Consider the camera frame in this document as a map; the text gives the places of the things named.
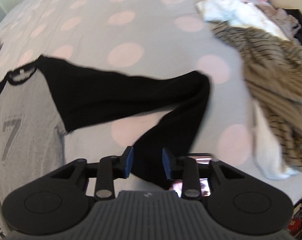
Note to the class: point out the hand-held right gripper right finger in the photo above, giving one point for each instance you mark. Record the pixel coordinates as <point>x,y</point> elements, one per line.
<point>166,163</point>

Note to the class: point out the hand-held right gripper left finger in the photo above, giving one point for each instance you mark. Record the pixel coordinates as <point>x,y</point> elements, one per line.
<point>129,161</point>

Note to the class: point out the grey shirt with black sleeves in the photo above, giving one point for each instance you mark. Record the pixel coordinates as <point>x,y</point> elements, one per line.
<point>103,97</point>

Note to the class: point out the white ribbed garment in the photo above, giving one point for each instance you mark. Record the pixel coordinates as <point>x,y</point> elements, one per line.
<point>264,152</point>

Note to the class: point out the grey pink polka dot bedsheet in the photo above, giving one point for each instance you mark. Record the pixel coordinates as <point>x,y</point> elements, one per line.
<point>91,30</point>

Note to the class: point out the brown striped shirt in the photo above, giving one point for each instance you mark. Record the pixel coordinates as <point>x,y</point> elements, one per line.
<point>273,75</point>

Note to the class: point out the red printed box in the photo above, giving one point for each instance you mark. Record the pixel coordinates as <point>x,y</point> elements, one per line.
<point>294,224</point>

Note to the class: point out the white crumpled garment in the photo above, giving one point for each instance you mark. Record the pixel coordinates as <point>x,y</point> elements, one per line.
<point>236,11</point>

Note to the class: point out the beige crumpled garment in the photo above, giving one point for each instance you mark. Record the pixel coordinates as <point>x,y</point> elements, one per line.
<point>284,18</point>

